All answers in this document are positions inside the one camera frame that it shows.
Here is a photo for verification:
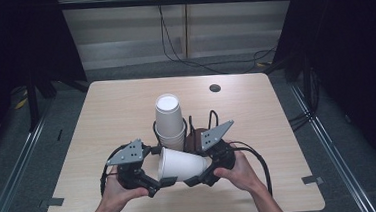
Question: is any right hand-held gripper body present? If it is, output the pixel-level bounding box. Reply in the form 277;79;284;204
198;119;239;174

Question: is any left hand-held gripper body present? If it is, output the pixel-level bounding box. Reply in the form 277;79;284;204
104;138;155;192

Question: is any dark wire cup holder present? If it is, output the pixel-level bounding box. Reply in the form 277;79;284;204
150;109;222;160

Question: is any white paper cup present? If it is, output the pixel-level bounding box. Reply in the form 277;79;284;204
155;144;213;184

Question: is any stack of white cups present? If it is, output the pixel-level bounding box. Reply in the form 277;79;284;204
152;92;188;154

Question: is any person's right hand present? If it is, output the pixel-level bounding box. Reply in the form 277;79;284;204
211;138;266;196

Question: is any person's left hand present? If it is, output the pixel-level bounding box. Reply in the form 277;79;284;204
95;163;151;212

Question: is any grey tape piece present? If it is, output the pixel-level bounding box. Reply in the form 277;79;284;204
39;196;66;209
301;174;326;186

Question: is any black metal stand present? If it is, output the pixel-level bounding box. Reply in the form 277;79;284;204
24;74;42;133

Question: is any yellow floor tape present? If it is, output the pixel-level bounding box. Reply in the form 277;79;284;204
12;91;30;111

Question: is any black horizontal bar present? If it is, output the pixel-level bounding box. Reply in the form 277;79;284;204
57;0;298;18

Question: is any black curtain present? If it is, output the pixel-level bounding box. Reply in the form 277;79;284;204
262;0;376;191
0;0;94;163

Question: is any left hand-held gripper cable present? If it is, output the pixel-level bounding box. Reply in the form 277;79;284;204
97;143;134;197

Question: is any hand-held gripper cable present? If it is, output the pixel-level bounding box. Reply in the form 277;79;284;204
228;137;273;199
97;143;134;197

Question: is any right hand-held gripper cable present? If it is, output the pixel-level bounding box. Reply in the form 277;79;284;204
228;137;273;199

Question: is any long black wall cable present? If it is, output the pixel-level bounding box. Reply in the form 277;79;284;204
157;0;280;80

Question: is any bundle of black floor cables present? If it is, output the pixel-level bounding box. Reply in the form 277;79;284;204
285;66;324;134

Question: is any metal floor rail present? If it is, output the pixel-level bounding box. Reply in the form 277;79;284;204
288;76;376;212
0;94;63;212

